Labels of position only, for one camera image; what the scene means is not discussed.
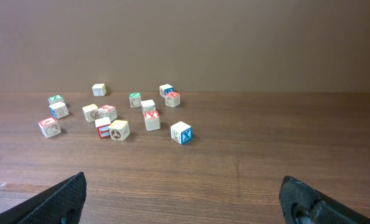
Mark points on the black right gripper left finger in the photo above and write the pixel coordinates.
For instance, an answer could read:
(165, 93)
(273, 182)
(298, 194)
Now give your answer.
(62, 203)

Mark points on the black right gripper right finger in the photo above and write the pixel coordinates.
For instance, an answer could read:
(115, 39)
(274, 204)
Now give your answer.
(301, 203)

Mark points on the red A letter block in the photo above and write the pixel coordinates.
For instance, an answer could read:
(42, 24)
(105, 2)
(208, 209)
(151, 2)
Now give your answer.
(49, 127)

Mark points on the red I letter block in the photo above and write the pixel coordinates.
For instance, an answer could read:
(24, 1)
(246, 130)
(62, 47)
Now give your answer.
(102, 126)

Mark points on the yellow soccer ball block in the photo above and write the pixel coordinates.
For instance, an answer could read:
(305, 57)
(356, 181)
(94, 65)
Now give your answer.
(119, 130)

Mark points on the blue sided wooden block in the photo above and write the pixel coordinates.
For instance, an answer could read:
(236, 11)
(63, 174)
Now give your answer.
(59, 110)

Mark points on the yellow top wooden block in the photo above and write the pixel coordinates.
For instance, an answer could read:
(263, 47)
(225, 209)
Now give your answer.
(90, 112)

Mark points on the red 9 number block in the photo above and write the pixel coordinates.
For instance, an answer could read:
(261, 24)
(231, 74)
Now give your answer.
(107, 111)

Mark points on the green Z letter block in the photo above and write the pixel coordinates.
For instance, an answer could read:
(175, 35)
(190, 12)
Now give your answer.
(55, 99)

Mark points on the plain wooden block far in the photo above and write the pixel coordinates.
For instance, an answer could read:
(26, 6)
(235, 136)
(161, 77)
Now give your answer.
(99, 89)

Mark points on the red Y letter block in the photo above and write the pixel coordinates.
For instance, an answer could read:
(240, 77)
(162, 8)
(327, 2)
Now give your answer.
(152, 121)

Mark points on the green N letter block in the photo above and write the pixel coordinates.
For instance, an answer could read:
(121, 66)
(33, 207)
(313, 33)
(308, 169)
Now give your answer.
(135, 99)

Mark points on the white red sided block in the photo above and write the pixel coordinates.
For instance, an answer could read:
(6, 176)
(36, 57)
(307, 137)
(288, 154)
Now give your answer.
(147, 106)

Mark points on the blue X letter block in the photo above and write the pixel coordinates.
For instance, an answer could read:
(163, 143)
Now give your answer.
(181, 132)

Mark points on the red M letter block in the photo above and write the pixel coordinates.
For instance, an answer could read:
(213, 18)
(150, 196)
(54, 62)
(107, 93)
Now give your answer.
(172, 99)

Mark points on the blue sided far block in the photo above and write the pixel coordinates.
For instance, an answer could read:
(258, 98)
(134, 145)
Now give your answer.
(165, 89)

